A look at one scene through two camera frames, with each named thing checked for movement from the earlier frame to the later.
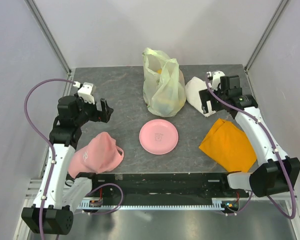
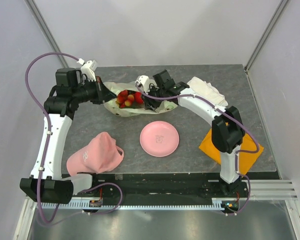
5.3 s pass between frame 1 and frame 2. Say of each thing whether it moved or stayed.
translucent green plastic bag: moved
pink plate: stayed
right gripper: moved
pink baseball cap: stayed
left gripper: moved
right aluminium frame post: stayed
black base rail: stayed
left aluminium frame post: stayed
